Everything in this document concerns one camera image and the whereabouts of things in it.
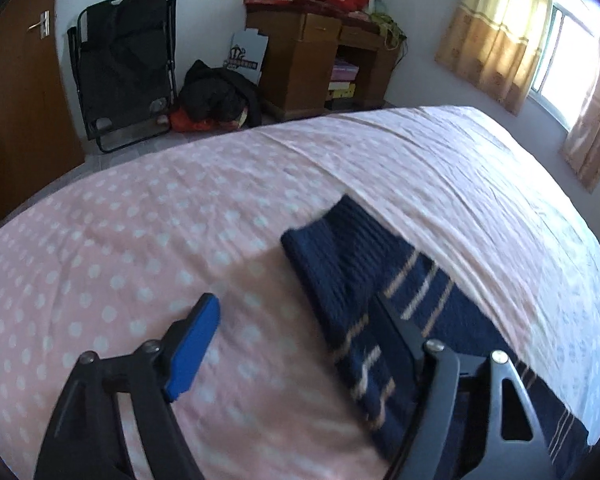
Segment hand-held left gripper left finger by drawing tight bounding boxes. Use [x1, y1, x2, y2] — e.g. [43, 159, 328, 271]
[32, 292, 222, 480]

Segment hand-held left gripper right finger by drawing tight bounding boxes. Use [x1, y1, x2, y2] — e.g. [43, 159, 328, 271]
[372, 292, 556, 480]

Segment navy striped knit sweater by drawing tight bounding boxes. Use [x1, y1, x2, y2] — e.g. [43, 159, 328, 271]
[280, 194, 591, 480]

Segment black clothes pile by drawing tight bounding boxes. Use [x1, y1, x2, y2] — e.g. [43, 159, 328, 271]
[179, 59, 263, 128]

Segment polka dot bed sheet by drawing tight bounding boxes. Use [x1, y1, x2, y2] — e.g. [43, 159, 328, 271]
[0, 105, 600, 480]

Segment orange bag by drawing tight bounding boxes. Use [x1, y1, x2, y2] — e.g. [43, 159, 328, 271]
[169, 105, 221, 133]

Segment pink flat box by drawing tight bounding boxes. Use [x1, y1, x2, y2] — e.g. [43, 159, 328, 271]
[330, 60, 358, 81]

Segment yellow patterned curtain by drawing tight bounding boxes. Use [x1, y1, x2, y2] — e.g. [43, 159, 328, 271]
[434, 0, 553, 117]
[558, 37, 600, 193]

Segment brown wooden desk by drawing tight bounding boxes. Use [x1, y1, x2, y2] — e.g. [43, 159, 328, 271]
[245, 2, 406, 122]

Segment white box with crown print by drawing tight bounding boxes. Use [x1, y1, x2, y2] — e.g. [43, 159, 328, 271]
[223, 30, 269, 86]

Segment black folding chair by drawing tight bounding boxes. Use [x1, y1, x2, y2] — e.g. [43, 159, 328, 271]
[67, 0, 177, 153]

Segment brown wooden door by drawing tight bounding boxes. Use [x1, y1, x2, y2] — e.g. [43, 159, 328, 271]
[0, 0, 86, 231]

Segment green yellow cloth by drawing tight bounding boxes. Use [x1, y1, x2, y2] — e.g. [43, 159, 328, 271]
[370, 10, 408, 43]

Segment bright window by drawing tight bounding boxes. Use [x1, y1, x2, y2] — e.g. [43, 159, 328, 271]
[527, 0, 600, 131]

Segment metal door handle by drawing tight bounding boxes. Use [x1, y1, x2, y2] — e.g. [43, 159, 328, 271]
[27, 11, 50, 37]

